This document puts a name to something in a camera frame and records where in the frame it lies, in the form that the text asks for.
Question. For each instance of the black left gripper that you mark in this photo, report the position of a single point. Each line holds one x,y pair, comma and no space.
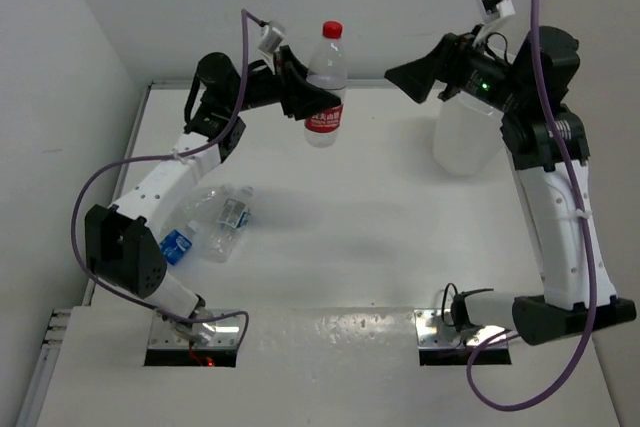
300,96

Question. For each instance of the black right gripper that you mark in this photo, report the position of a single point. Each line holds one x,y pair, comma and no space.
416,77

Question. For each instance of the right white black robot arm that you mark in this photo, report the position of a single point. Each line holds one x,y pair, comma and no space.
549,154

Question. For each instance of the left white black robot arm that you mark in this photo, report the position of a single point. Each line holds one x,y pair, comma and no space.
122,241

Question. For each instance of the white translucent plastic bin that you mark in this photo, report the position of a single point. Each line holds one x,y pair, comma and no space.
467,135

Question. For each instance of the blue white label clear bottle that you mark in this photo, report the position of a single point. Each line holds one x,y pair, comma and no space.
229,224

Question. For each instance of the blue label small bottle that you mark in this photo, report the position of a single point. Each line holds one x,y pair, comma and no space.
178,242

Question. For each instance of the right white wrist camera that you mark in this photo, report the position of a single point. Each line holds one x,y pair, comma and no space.
495,14

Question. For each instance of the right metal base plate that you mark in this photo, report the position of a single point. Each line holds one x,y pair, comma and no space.
435,331

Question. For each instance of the metal base plate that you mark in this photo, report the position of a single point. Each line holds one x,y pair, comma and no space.
435,331
168,334

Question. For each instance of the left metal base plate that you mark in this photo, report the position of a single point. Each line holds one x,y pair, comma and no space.
168,334

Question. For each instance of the aluminium frame rail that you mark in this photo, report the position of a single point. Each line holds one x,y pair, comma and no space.
51,341

